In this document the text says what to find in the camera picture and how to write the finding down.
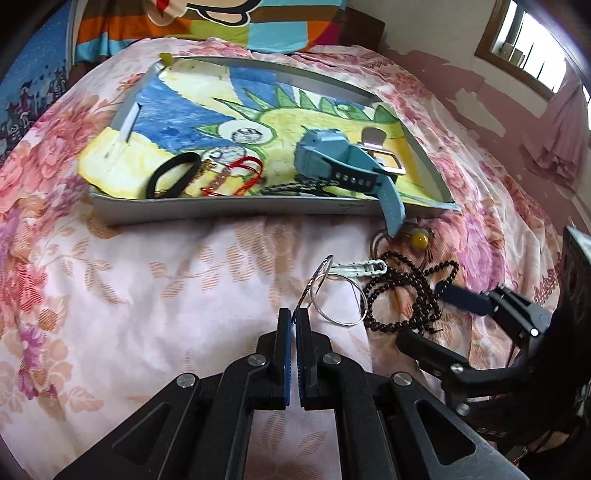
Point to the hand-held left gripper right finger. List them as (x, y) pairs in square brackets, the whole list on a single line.
[(302, 355)]

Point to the dark wooden headboard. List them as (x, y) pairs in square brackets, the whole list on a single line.
[(355, 25)]

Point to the pink curtain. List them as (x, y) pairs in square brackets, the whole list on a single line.
[(565, 134)]

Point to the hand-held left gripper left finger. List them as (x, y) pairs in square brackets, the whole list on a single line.
[(287, 350)]

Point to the silver metal buckle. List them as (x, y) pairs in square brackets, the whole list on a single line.
[(385, 152)]

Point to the blue watch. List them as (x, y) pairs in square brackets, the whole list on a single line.
[(323, 154)]

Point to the grey cardboard tray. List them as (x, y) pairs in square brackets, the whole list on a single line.
[(231, 210)]

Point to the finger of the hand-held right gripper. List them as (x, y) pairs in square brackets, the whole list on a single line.
[(429, 350), (461, 295)]

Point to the white clip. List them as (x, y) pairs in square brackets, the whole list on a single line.
[(358, 267)]

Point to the brown framed window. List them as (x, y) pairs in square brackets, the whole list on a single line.
[(526, 50)]

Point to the striped monkey blanket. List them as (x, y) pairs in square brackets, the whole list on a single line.
[(138, 32)]

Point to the silver bangle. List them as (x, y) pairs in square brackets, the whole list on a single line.
[(316, 278), (363, 295)]

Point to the crayon drawing paper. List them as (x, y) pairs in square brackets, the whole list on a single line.
[(184, 106)]

